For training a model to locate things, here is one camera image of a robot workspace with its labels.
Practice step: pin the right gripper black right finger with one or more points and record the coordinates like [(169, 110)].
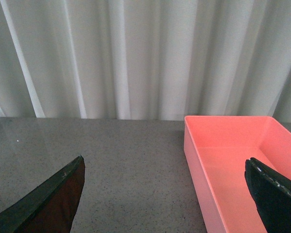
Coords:
[(271, 192)]

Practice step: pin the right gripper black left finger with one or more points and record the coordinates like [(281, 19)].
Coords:
[(49, 208)]

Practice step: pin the pink plastic box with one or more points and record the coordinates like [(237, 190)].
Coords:
[(216, 148)]

